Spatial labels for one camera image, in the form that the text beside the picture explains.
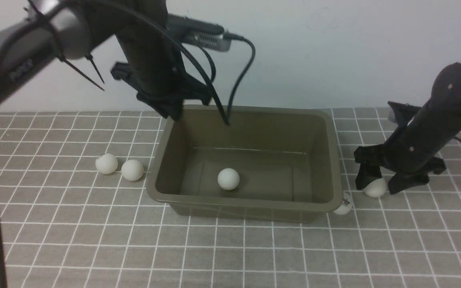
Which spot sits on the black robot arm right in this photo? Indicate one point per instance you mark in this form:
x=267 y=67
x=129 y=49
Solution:
x=445 y=95

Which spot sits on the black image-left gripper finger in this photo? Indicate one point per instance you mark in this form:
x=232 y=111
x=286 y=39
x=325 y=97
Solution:
x=169 y=109

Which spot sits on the grey black robot arm left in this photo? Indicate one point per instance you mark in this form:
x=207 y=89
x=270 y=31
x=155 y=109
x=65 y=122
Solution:
x=67 y=30

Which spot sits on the olive green plastic bin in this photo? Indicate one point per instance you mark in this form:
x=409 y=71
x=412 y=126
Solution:
x=288 y=161

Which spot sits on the grey checked tablecloth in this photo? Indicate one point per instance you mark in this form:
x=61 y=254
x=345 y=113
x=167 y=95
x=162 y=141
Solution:
x=67 y=226

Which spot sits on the white ball with logo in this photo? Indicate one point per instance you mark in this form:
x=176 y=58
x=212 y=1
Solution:
x=347 y=204

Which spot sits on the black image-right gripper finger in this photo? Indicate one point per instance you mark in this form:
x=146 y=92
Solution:
x=369 y=171
x=401 y=182

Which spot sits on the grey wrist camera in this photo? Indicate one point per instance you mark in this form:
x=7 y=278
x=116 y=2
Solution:
x=198 y=33

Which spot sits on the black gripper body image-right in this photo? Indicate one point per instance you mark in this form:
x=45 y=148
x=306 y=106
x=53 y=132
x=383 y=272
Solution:
x=412 y=148

